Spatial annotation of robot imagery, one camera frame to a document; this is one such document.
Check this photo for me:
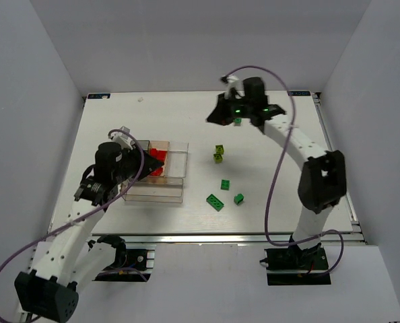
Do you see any small red lego brick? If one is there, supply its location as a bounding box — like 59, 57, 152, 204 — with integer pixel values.
150, 148, 158, 157

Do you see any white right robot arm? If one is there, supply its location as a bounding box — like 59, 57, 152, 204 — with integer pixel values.
207, 75, 347, 252

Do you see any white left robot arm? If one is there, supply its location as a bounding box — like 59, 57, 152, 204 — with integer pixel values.
14, 142, 164, 322

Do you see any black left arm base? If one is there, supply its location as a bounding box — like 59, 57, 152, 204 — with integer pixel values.
88, 235, 155, 283

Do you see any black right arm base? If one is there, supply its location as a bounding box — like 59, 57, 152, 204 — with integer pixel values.
259, 243, 331, 286

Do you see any smoky grey plastic bin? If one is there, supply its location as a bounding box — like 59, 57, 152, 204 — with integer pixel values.
133, 140, 150, 155

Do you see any clear long front bin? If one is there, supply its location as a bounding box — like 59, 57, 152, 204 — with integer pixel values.
123, 176, 184, 203

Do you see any lime lego brick upper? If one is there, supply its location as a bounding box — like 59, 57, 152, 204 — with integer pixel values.
215, 145, 224, 155

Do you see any lime lego brick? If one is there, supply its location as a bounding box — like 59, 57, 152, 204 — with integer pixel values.
213, 153, 223, 164
215, 145, 224, 155

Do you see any blue label right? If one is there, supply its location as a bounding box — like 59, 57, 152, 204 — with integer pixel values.
288, 91, 311, 97

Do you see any blue label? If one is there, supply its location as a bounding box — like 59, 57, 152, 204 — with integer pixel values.
288, 91, 311, 97
87, 93, 110, 100

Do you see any lime lego brick lower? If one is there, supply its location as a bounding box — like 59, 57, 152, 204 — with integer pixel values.
213, 153, 223, 164

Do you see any small green lego brick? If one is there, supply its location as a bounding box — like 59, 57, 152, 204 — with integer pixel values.
220, 179, 230, 190

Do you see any blue label left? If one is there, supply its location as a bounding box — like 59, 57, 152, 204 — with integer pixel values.
87, 93, 110, 100

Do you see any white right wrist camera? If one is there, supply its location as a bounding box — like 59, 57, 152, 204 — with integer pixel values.
220, 74, 242, 100

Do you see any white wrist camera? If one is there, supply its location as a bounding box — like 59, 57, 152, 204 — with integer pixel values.
220, 74, 242, 100
108, 126, 133, 150

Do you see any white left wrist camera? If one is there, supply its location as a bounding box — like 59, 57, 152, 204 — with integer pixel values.
108, 126, 133, 150

